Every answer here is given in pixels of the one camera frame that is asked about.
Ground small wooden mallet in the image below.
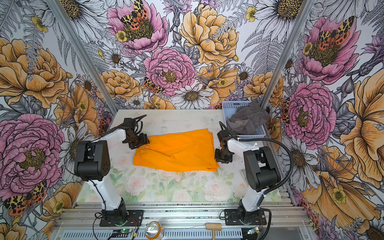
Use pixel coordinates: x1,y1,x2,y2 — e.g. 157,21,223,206
205,223,222,240

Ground aluminium front rail frame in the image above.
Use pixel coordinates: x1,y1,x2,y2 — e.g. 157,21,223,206
51,200,316,240

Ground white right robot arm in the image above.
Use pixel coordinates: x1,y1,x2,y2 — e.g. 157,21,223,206
215,130,281,225

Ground aluminium frame corner post left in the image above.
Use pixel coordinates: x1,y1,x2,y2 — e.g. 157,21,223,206
47,1,119,116

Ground light blue perforated laundry basket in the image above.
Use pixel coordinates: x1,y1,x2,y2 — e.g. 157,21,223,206
222,101,270,139

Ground grey crumpled garment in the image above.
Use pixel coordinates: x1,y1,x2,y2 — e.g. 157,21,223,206
226,101,270,135

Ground aluminium frame corner post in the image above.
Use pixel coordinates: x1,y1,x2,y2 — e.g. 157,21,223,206
47,1,119,116
260,0,315,109

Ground aluminium frame corner post right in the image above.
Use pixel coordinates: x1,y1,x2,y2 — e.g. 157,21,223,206
260,0,315,109

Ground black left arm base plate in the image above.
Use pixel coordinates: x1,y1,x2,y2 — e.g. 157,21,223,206
99,210,144,227

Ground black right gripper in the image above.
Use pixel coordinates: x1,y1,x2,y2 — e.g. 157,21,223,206
214,148,233,165

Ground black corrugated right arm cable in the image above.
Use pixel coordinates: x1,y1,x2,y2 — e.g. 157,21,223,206
218,121,295,240

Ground orange drawstring shorts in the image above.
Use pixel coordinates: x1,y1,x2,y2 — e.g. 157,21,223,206
133,129,219,173

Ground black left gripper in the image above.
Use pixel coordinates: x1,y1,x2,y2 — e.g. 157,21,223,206
124,133,150,150

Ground orange rimmed tape roll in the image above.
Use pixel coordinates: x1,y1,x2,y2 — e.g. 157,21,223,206
145,221,165,240

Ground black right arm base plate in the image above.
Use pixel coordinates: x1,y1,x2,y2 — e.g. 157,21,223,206
224,209,267,226

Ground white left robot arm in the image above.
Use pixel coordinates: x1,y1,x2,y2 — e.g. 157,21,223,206
74,115,150,223

